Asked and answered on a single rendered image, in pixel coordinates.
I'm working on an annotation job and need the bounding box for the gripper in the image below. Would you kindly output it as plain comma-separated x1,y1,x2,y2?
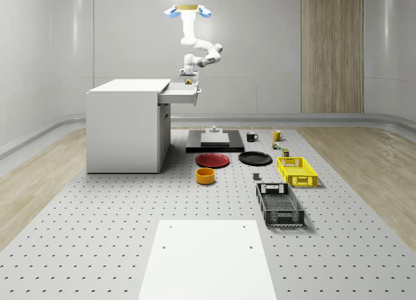
177,68,198,82

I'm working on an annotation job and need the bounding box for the white drawer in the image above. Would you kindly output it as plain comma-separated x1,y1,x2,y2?
157,80,203,107

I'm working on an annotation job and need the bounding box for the drone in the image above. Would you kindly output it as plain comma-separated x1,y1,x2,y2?
162,3,213,20

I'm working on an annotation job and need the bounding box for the white cabinet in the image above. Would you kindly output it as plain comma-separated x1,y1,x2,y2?
86,78,172,175

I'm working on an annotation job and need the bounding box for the red plate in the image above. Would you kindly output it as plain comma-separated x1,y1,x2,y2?
195,152,231,169

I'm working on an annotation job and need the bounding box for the yellow bowl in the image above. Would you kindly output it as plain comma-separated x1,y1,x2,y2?
195,167,216,186

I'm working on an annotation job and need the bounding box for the black plate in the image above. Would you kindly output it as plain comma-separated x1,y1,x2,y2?
237,151,274,167

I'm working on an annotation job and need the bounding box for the yellow basket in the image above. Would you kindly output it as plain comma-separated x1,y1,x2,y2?
276,156,319,188

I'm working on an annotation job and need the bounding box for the dark grey basket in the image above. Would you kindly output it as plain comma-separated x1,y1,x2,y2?
255,182,307,229

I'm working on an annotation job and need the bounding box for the white board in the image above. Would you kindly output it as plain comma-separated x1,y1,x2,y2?
137,219,278,300

